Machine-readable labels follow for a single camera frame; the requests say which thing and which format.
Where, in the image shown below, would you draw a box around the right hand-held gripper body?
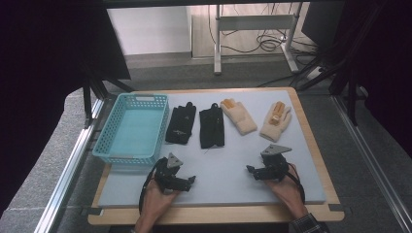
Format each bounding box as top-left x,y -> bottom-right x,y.
258,144 -> 292,182

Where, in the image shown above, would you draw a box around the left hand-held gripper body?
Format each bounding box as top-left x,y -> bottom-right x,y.
154,152 -> 188,195

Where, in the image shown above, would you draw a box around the black glove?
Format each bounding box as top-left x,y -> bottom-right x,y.
164,101 -> 197,146
198,102 -> 225,150

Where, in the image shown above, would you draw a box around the light blue plastic basket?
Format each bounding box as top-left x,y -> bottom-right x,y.
91,92 -> 171,167

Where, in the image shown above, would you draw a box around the person's right hand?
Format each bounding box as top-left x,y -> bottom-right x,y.
264,165 -> 308,220

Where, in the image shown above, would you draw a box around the person's left hand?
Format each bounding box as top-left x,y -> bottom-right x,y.
139,180 -> 180,225

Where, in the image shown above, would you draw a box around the grey foam mat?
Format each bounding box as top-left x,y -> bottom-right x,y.
96,89 -> 327,208

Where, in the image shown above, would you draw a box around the cream knitted glove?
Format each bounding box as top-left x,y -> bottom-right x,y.
220,98 -> 258,136
258,100 -> 292,144

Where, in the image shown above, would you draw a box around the white power strip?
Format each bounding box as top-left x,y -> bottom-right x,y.
305,65 -> 324,81

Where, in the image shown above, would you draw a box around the black metal stand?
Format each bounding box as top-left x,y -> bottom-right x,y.
290,3 -> 385,127
82,64 -> 135,129

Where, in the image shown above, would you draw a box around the black curtain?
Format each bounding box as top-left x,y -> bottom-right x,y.
0,0 -> 132,215
339,0 -> 412,159

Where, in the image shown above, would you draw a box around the black and red gripper cable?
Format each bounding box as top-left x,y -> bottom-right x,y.
286,162 -> 307,206

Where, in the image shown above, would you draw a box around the aluminium rail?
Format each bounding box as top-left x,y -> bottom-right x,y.
33,98 -> 105,233
331,95 -> 412,227

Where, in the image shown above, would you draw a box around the black floor cables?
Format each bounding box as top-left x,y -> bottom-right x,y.
207,3 -> 322,66

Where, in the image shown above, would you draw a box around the white metal desk frame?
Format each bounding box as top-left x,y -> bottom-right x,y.
213,3 -> 300,76

